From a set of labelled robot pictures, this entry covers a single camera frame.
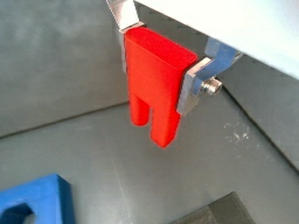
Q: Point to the red square-circle peg object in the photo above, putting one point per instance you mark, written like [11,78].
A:
[157,62]

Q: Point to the black curved holder stand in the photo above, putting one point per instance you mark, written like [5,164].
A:
[225,211]

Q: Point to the blue shape sorting board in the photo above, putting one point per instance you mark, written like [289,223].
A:
[43,197]

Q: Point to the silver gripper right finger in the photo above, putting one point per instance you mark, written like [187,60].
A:
[199,79]

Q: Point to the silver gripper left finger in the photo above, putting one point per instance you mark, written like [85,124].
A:
[123,10]

